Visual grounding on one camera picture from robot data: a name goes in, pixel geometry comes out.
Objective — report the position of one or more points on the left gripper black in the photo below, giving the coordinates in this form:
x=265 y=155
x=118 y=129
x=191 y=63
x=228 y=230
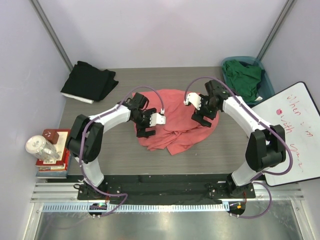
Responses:
x=141 y=130

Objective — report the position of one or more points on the small red box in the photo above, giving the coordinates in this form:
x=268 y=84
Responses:
x=51 y=135

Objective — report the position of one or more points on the green t shirt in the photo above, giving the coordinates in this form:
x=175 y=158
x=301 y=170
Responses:
x=243 y=80

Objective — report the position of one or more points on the aluminium corner post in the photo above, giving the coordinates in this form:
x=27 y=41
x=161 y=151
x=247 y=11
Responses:
x=284 y=13
x=51 y=33

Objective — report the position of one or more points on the aluminium rail frame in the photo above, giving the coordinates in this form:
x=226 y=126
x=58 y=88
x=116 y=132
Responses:
x=263 y=213

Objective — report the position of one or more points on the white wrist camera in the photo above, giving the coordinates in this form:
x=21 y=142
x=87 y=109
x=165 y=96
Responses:
x=157 y=119
x=194 y=99

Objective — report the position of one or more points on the white folded t shirt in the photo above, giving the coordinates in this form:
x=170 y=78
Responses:
x=81 y=99

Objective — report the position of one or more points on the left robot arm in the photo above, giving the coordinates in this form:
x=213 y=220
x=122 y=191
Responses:
x=86 y=136

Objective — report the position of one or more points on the black folded t shirt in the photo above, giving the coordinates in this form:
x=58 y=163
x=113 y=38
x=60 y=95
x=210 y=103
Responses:
x=88 y=82

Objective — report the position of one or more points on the right aluminium corner post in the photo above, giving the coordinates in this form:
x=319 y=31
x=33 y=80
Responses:
x=284 y=13

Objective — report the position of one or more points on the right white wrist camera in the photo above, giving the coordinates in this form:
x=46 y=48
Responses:
x=194 y=99

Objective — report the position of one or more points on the white whiteboard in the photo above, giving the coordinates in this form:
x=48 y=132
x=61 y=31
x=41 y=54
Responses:
x=294 y=109

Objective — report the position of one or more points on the clear plastic jar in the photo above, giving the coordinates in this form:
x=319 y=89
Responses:
x=41 y=148

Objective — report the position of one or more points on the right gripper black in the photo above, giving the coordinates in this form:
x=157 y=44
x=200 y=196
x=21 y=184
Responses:
x=199 y=117

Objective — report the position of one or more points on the blue plastic bin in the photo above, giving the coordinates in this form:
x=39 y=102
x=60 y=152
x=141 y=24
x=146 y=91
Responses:
x=265 y=88

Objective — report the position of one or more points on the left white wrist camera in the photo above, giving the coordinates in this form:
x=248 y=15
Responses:
x=157 y=119

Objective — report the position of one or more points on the red t shirt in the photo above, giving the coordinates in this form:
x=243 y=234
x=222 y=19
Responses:
x=180 y=132

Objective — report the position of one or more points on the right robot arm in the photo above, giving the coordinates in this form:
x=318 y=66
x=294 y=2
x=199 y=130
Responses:
x=266 y=146

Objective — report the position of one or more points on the left aluminium corner post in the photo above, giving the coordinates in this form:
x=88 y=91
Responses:
x=51 y=33

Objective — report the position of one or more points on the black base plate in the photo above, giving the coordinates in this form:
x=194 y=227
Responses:
x=168 y=189

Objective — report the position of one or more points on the stack of books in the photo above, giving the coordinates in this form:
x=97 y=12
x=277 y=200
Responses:
x=57 y=169

